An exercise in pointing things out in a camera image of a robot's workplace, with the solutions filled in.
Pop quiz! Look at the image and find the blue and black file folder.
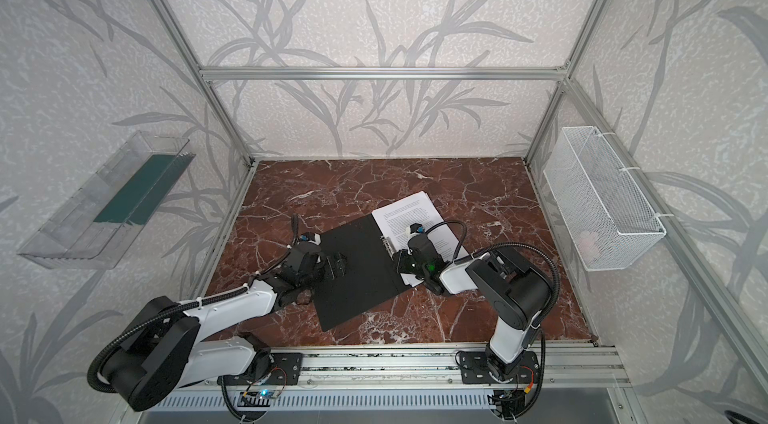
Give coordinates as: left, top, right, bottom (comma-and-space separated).
313, 215, 409, 332

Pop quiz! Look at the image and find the white paper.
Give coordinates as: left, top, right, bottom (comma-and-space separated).
372, 192, 477, 295

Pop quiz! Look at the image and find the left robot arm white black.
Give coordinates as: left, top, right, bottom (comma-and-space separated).
87, 237, 347, 411

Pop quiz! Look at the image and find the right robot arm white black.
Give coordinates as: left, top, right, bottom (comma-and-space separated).
392, 232, 561, 380

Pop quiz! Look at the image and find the metal folder clip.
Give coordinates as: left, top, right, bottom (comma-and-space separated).
381, 236, 397, 256

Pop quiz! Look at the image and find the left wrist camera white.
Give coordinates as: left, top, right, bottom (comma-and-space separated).
299, 232, 321, 245

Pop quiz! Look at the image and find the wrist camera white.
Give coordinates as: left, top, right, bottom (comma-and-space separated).
299, 232, 321, 245
409, 223, 426, 235

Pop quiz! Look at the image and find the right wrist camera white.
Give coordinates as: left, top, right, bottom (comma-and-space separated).
409, 223, 426, 235

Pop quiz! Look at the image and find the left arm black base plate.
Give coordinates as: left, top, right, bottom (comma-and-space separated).
242, 351, 304, 386

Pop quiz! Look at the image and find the aluminium front rail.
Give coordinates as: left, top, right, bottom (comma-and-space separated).
122, 345, 631, 392

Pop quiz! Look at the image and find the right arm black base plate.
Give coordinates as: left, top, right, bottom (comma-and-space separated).
455, 349, 541, 387

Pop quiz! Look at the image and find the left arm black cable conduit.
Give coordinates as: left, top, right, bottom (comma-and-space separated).
86, 213, 301, 394

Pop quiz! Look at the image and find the left electronics board with wires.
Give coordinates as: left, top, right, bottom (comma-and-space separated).
217, 376, 286, 423

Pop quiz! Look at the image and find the electronics board with wires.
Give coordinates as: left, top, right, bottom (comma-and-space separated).
489, 330, 546, 423
217, 376, 286, 423

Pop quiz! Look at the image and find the right electronics board with wires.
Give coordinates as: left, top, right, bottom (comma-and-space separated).
489, 330, 546, 423

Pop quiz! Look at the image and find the white wire mesh basket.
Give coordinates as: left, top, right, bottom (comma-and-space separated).
544, 126, 666, 272

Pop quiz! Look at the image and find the clear plastic wall tray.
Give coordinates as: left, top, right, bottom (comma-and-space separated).
18, 131, 195, 270

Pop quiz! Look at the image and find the aluminium cage frame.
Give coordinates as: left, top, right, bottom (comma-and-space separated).
147, 0, 767, 391

